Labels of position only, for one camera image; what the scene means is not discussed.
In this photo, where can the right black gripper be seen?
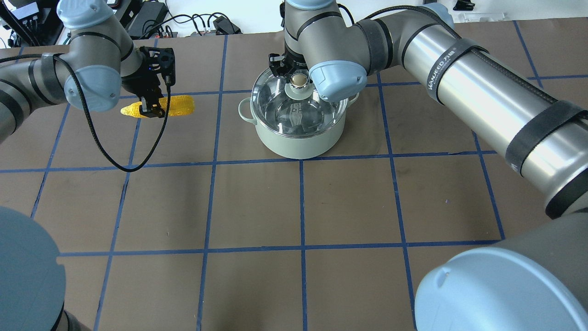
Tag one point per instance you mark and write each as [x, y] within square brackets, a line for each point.
[279, 67]

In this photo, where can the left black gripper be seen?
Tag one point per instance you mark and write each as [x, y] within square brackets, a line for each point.
[139, 82]

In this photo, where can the yellow corn cob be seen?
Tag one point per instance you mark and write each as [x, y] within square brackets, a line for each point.
[173, 105]

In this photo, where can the glass pot lid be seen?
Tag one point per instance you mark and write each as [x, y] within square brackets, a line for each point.
[290, 111]

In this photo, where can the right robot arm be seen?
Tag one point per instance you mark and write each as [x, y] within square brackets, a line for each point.
[536, 281]

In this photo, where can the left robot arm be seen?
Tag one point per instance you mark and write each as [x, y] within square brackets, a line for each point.
[101, 61]

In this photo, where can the pale green cooking pot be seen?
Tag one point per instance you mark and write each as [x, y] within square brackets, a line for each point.
[295, 148]

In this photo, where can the black power adapter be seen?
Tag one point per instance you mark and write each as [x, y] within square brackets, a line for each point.
[150, 13]

